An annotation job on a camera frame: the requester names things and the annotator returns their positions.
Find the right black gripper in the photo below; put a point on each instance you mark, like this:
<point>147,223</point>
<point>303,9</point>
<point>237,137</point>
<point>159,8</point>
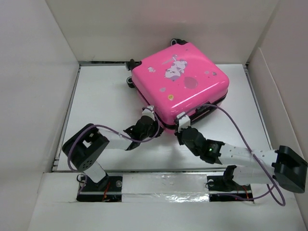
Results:
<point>178,134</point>

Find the aluminium rail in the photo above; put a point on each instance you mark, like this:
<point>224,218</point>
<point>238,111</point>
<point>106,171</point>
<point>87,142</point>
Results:
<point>101,96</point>

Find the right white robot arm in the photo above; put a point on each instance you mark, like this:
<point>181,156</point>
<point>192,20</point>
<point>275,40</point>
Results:
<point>282,166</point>

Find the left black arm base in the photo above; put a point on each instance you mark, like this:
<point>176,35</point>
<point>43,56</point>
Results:
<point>107,190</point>

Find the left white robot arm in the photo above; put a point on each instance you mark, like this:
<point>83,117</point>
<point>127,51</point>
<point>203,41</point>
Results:
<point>84,148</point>

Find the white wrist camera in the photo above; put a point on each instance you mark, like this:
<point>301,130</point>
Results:
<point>149,112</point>
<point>183,120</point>

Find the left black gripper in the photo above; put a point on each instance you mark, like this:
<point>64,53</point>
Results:
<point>155,124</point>

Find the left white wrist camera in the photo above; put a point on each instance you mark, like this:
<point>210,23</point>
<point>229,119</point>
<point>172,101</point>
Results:
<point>149,112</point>

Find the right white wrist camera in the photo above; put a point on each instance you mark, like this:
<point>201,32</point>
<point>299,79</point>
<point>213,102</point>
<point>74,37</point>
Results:
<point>183,120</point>

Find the pink kids suitcase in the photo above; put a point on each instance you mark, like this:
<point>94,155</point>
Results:
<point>179,78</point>

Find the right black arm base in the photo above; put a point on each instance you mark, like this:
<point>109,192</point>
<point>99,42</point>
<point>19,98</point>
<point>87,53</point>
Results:
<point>220,191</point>

